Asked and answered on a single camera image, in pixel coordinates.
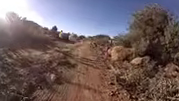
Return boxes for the dark distant tree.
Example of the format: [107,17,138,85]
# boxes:
[50,24,60,33]

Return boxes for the reddish brown dirt path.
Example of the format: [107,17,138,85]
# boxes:
[31,34,139,101]

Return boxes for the large dry bush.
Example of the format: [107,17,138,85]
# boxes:
[116,0,179,68]

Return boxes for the dry scrub ground with rocks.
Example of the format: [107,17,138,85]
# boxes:
[84,40,179,101]

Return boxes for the dry brush covered ground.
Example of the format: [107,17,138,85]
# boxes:
[0,30,83,101]

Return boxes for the small pale rock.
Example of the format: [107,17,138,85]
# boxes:
[129,53,152,68]

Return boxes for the vehicle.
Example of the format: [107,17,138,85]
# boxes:
[58,30,72,42]

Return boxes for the person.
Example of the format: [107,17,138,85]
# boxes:
[106,36,115,50]

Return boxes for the dry brown bushes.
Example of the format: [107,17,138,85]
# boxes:
[0,10,61,55]

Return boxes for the pale tan boulder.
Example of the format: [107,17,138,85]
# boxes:
[108,43,136,65]

